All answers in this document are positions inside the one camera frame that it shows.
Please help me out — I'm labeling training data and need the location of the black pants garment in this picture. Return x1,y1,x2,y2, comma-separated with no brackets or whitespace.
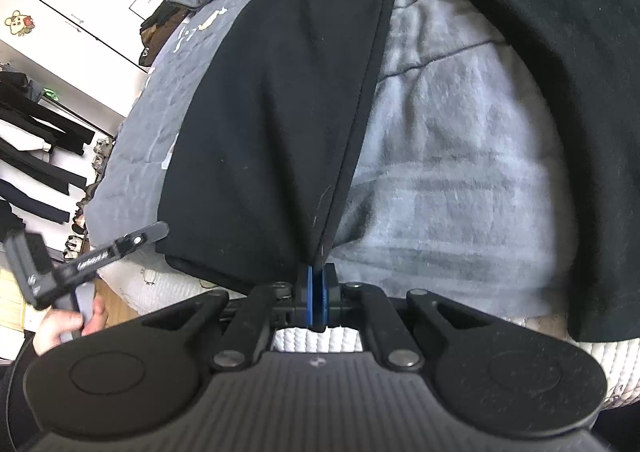
156,0,639,342

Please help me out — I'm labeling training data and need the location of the dark hanging clothes rack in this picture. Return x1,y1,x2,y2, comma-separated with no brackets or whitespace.
1,64,111,260

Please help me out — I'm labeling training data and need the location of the person's left hand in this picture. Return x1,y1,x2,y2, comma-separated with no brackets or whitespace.
32,295,108,356

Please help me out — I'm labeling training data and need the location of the white wardrobe with stickers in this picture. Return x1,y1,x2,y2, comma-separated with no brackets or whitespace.
1,0,161,117

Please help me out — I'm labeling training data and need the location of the dark brown garment pile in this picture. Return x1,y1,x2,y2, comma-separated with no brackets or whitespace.
138,1,190,68

